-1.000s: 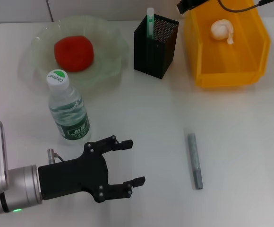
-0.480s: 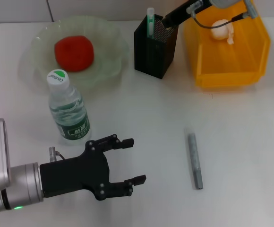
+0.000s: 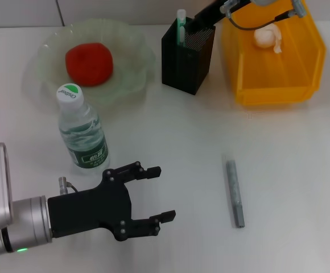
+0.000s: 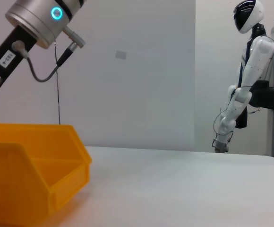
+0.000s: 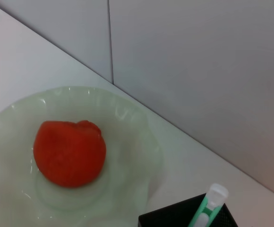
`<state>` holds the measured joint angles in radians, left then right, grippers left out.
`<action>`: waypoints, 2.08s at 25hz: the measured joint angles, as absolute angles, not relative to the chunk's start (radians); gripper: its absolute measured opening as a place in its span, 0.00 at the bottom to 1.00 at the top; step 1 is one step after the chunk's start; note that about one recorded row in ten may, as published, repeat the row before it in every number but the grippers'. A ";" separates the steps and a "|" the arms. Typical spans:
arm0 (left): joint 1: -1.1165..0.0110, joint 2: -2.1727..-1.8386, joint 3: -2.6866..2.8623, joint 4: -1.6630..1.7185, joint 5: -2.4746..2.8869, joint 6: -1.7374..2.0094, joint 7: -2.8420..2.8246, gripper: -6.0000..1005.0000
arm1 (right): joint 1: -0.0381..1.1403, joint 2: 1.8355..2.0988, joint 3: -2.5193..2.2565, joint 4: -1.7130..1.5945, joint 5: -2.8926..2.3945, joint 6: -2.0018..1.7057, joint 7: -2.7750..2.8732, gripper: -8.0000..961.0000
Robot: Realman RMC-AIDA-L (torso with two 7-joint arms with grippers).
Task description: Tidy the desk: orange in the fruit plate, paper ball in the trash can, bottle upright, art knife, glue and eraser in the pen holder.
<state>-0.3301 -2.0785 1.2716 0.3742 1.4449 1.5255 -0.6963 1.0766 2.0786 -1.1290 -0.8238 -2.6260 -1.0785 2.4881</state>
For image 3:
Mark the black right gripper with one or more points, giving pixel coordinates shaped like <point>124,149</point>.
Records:
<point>212,12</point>

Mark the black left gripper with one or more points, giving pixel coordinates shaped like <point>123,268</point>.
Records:
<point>91,210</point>

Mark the green utility knife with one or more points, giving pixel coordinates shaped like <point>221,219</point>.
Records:
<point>180,25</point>

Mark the white paper ball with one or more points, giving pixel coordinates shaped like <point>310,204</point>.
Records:
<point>264,35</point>

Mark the clear green-label water bottle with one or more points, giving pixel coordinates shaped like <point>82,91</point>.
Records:
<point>85,142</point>

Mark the red orange fruit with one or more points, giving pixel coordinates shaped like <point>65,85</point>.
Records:
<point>89,64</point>

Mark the black mesh pen holder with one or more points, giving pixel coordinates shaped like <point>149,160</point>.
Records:
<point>185,71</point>

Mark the green glass fruit plate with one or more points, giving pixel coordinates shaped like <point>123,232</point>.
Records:
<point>131,57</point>

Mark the grey pen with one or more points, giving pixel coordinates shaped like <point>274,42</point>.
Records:
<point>234,193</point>

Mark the yellow plastic bin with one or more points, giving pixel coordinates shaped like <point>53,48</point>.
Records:
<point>273,91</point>

